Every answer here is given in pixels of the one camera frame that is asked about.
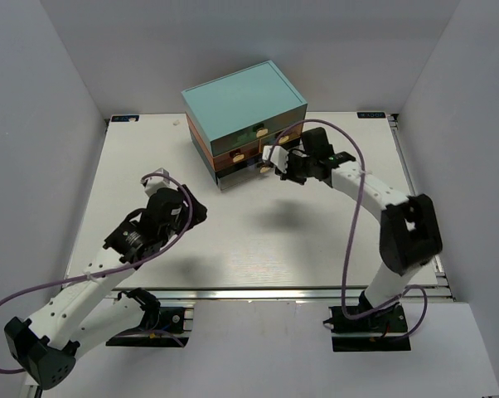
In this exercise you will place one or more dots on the blue label sticker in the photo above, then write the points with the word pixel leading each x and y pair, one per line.
pixel 124 118
pixel 370 115

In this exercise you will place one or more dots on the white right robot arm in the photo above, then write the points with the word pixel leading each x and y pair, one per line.
pixel 409 236

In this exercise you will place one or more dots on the left blue label sticker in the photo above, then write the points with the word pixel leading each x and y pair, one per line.
pixel 124 118

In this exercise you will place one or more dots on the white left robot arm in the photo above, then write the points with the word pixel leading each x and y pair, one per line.
pixel 48 343

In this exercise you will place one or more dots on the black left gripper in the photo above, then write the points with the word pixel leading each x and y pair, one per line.
pixel 192 206

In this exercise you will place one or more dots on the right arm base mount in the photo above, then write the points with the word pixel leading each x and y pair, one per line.
pixel 384 331

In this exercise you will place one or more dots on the right blue label sticker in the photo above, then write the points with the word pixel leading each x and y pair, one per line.
pixel 370 115

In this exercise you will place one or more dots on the teal drawer cabinet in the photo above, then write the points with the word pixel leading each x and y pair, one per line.
pixel 233 117

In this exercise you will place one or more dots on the aluminium table right rail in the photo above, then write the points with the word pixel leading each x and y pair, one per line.
pixel 424 238

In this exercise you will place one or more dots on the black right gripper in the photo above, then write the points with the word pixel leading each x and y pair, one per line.
pixel 293 167

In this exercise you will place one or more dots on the transparent wide bottom drawer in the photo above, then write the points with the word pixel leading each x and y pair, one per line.
pixel 240 172

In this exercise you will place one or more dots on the aluminium table rail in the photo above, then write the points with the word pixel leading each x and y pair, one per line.
pixel 288 294
pixel 424 238

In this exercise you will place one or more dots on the aluminium table front rail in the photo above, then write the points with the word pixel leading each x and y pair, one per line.
pixel 288 294

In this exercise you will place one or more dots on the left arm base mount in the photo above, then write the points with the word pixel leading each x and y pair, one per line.
pixel 159 327

